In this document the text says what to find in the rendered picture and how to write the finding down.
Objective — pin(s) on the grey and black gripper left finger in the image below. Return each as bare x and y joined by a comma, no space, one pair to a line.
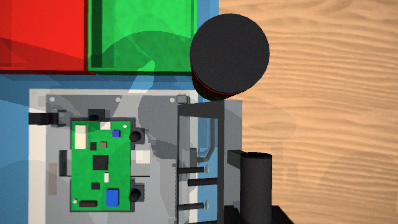
232,215

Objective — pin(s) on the green circuit board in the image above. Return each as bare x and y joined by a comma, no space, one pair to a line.
100,165

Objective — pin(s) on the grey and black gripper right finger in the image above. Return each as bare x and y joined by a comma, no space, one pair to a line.
279,217

